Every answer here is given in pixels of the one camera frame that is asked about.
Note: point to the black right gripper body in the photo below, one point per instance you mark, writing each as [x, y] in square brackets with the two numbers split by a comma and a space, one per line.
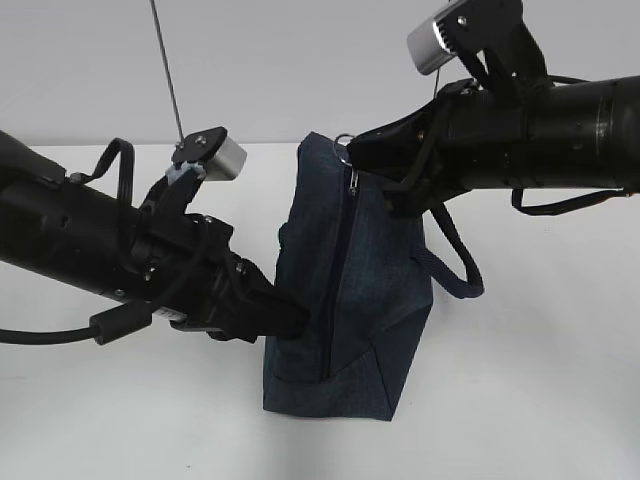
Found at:
[471, 142]

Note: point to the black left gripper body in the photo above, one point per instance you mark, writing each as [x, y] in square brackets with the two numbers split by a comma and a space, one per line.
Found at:
[194, 279]

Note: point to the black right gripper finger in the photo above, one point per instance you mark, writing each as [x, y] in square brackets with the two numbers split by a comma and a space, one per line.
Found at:
[410, 198]
[390, 151]

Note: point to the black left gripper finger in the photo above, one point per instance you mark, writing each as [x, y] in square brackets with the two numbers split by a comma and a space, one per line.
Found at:
[269, 314]

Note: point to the navy blue lunch bag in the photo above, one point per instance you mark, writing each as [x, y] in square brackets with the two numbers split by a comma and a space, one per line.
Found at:
[367, 280]

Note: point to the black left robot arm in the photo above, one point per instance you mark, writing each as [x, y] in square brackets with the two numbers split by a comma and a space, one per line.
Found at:
[83, 230]

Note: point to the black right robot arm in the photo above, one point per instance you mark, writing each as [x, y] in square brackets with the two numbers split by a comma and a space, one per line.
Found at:
[558, 150]

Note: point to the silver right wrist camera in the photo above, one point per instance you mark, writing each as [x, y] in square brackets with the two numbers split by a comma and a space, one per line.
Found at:
[491, 40]

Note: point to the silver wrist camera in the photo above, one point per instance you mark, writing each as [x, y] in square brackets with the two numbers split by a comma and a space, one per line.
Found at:
[212, 154]
[491, 40]

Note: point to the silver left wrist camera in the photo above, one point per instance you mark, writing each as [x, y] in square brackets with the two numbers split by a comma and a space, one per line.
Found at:
[212, 154]

